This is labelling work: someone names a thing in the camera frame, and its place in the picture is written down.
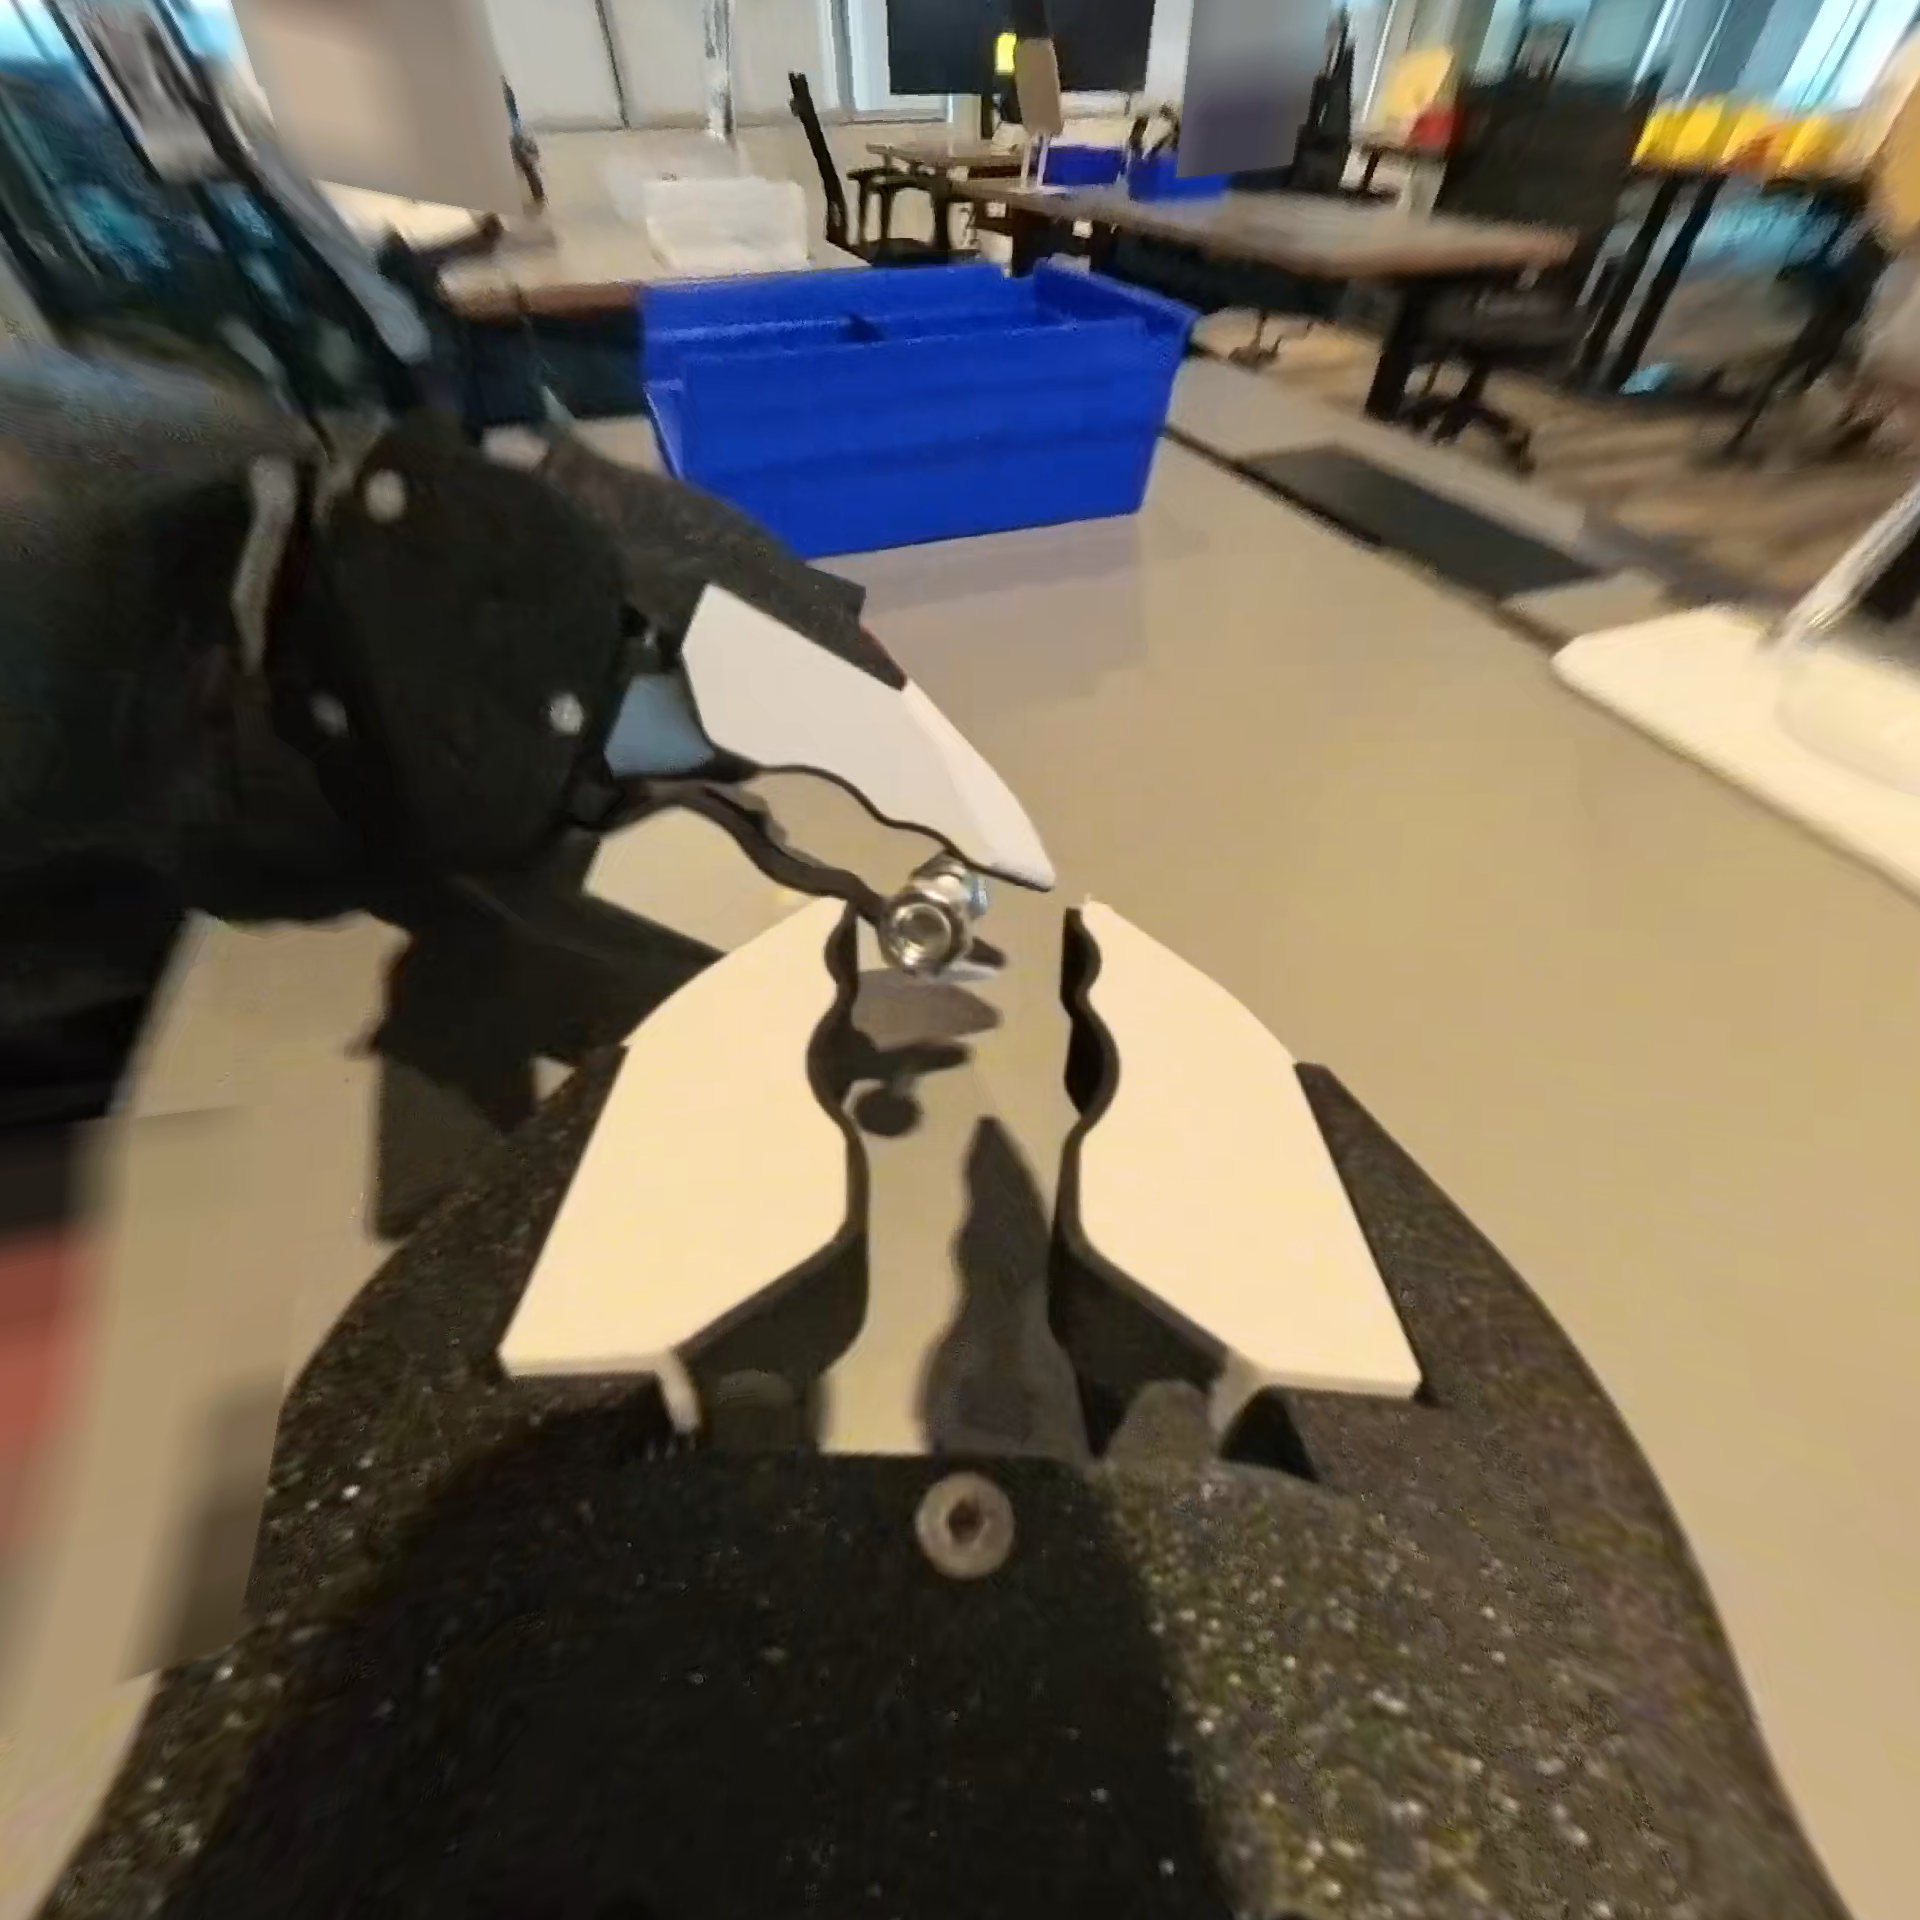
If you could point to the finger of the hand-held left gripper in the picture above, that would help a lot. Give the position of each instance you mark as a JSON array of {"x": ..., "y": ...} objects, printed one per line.
[
  {"x": 838, "y": 738},
  {"x": 784, "y": 862}
]

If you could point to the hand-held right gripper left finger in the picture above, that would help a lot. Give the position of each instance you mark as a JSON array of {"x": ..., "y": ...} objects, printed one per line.
[{"x": 703, "y": 1186}]

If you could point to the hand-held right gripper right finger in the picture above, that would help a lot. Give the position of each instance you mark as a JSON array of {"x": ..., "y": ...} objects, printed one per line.
[{"x": 1229, "y": 1186}]

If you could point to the silver hex nut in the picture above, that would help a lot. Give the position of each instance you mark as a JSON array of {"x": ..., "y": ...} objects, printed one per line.
[{"x": 922, "y": 931}]

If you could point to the silver hex bolt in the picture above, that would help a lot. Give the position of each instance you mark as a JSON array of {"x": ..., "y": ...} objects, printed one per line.
[{"x": 967, "y": 890}]

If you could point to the person's left forearm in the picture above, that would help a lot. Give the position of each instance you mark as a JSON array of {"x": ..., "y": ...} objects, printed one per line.
[{"x": 110, "y": 675}]

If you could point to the large blue plastic bin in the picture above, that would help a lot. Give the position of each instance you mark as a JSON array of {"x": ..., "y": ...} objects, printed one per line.
[{"x": 916, "y": 404}]

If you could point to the clear plastic container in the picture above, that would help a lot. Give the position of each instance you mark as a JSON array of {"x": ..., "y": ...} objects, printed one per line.
[{"x": 720, "y": 217}]

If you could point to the black office chair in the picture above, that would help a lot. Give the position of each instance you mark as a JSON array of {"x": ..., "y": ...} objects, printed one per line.
[
  {"x": 1512, "y": 251},
  {"x": 850, "y": 169}
]

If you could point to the small blue bin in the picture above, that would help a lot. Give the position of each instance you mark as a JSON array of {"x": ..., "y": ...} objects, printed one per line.
[
  {"x": 1166, "y": 180},
  {"x": 1084, "y": 160}
]

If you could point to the wooden office desk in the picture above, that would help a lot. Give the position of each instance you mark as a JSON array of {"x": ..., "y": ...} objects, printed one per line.
[{"x": 1275, "y": 242}]

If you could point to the large black monitor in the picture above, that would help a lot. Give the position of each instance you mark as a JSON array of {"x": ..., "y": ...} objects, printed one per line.
[{"x": 1017, "y": 35}]

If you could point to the row of yellow bins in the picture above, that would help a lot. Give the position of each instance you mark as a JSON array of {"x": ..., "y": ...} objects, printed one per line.
[{"x": 1738, "y": 136}]

